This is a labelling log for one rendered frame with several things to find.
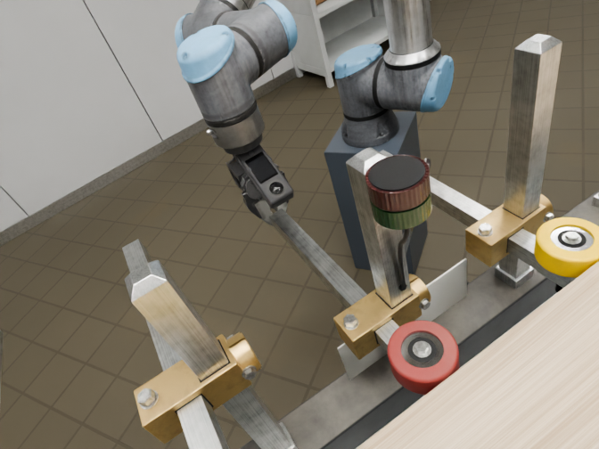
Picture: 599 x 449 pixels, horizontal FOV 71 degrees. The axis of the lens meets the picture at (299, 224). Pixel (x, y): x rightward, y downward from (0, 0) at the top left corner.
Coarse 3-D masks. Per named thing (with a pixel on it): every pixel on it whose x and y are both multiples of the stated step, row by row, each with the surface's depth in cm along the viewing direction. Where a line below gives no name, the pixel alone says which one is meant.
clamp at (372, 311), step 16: (416, 288) 59; (368, 304) 59; (384, 304) 59; (400, 304) 58; (416, 304) 59; (336, 320) 59; (368, 320) 57; (384, 320) 57; (400, 320) 59; (352, 336) 56; (368, 336) 57; (368, 352) 59
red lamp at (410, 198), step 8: (424, 176) 39; (368, 184) 40; (416, 184) 38; (424, 184) 39; (368, 192) 41; (376, 192) 39; (384, 192) 39; (392, 192) 38; (400, 192) 38; (408, 192) 38; (416, 192) 39; (424, 192) 39; (376, 200) 40; (384, 200) 39; (392, 200) 39; (400, 200) 39; (408, 200) 39; (416, 200) 39; (384, 208) 40; (392, 208) 40; (400, 208) 40; (408, 208) 40
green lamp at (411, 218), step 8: (424, 200) 40; (376, 208) 41; (416, 208) 40; (424, 208) 40; (376, 216) 42; (384, 216) 41; (392, 216) 40; (400, 216) 40; (408, 216) 40; (416, 216) 40; (424, 216) 41; (384, 224) 42; (392, 224) 41; (400, 224) 41; (408, 224) 41; (416, 224) 41
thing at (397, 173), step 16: (384, 160) 42; (400, 160) 41; (416, 160) 41; (368, 176) 41; (384, 176) 40; (400, 176) 40; (416, 176) 39; (400, 256) 51; (400, 272) 53; (400, 288) 56
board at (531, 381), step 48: (576, 288) 49; (528, 336) 47; (576, 336) 46; (480, 384) 45; (528, 384) 43; (576, 384) 42; (384, 432) 44; (432, 432) 42; (480, 432) 41; (528, 432) 40; (576, 432) 39
